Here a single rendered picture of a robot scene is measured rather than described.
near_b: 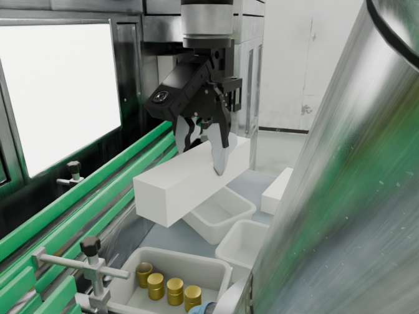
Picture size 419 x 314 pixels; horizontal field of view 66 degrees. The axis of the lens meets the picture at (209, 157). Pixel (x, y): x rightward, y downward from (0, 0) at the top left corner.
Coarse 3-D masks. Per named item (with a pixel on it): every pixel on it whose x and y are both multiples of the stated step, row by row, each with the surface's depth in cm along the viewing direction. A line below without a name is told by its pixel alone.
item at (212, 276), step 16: (144, 256) 73; (160, 256) 72; (176, 256) 71; (192, 256) 70; (160, 272) 73; (176, 272) 72; (192, 272) 71; (208, 272) 70; (224, 272) 68; (112, 288) 62; (128, 288) 68; (144, 288) 71; (208, 288) 71; (224, 288) 62; (112, 304) 58; (128, 304) 67; (144, 304) 67; (160, 304) 67
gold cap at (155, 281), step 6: (150, 276) 68; (156, 276) 68; (162, 276) 68; (150, 282) 67; (156, 282) 67; (162, 282) 68; (150, 288) 67; (156, 288) 67; (162, 288) 68; (150, 294) 68; (156, 294) 67; (162, 294) 68
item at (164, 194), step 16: (208, 144) 58; (240, 144) 58; (176, 160) 51; (192, 160) 51; (208, 160) 51; (240, 160) 59; (144, 176) 46; (160, 176) 46; (176, 176) 46; (192, 176) 47; (208, 176) 51; (224, 176) 55; (144, 192) 45; (160, 192) 43; (176, 192) 45; (192, 192) 48; (208, 192) 52; (144, 208) 46; (160, 208) 44; (176, 208) 46; (192, 208) 49; (160, 224) 45
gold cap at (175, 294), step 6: (168, 282) 67; (174, 282) 67; (180, 282) 67; (168, 288) 66; (174, 288) 65; (180, 288) 66; (168, 294) 66; (174, 294) 66; (180, 294) 66; (168, 300) 67; (174, 300) 66; (180, 300) 67
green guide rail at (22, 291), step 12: (24, 276) 48; (12, 288) 46; (24, 288) 49; (0, 300) 44; (12, 300) 47; (24, 300) 49; (36, 300) 51; (0, 312) 45; (12, 312) 47; (24, 312) 49
